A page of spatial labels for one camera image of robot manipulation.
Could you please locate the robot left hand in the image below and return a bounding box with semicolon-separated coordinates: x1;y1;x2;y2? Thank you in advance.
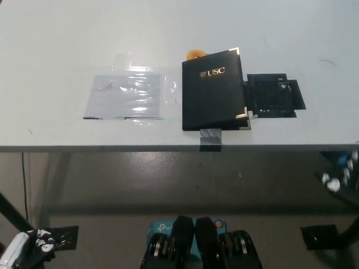
0;228;56;267

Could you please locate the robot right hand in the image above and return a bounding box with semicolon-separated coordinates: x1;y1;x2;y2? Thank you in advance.
320;150;359;194

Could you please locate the black USC diary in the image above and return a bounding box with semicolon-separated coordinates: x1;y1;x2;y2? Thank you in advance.
181;47;252;132

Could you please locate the robot right black body block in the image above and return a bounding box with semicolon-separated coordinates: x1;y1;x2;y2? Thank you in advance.
194;216;263;269

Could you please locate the robot black body block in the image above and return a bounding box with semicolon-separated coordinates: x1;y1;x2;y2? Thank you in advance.
194;216;263;269
140;215;197;269

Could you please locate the robot left black body block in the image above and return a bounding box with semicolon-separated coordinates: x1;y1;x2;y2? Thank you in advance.
140;215;197;269

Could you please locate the blue and black object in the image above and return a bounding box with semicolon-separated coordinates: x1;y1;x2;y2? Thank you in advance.
319;151;359;174

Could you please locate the black table leg brace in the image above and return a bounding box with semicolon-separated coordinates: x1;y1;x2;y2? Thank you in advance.
0;192;35;234

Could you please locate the black floor tape patch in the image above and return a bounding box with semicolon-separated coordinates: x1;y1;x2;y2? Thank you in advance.
45;224;80;252
300;224;346;252

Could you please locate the teal router box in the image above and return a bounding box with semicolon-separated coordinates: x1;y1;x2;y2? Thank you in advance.
145;217;225;258

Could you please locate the clear plastic sheet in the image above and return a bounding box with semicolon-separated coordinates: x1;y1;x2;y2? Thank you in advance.
83;73;166;121

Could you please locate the clear plastic film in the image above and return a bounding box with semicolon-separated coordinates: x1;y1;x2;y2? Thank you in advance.
112;52;178;123

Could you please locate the thin black cable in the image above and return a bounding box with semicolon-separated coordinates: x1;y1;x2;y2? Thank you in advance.
21;152;29;222

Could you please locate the grey duct tape strip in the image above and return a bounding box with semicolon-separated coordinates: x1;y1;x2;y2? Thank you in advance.
199;129;225;149

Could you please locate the orange spiky ring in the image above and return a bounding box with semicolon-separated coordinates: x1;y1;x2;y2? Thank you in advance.
186;49;207;60

